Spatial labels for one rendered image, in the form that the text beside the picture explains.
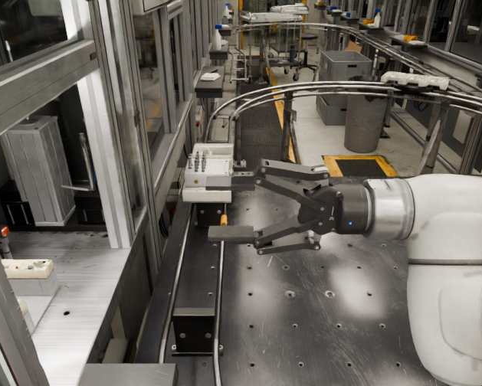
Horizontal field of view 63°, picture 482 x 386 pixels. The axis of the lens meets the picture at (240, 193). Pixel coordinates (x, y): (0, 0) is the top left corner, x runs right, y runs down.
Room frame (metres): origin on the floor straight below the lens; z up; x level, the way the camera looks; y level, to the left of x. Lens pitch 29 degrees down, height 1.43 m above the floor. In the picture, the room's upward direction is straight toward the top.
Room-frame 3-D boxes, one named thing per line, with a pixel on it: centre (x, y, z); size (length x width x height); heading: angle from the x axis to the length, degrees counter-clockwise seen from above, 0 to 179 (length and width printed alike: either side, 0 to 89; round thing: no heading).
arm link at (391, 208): (0.49, -0.21, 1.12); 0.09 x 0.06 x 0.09; 0
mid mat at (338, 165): (2.70, -1.00, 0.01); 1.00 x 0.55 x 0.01; 0
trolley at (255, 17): (6.11, -0.44, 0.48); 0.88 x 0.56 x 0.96; 108
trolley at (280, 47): (7.39, -0.85, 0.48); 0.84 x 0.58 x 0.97; 8
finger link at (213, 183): (0.49, 0.01, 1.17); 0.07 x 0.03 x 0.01; 90
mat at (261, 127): (5.17, -0.23, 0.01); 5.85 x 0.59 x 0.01; 0
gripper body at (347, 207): (0.49, -0.13, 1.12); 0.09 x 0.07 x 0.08; 90
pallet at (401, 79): (2.38, -1.05, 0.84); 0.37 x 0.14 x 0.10; 58
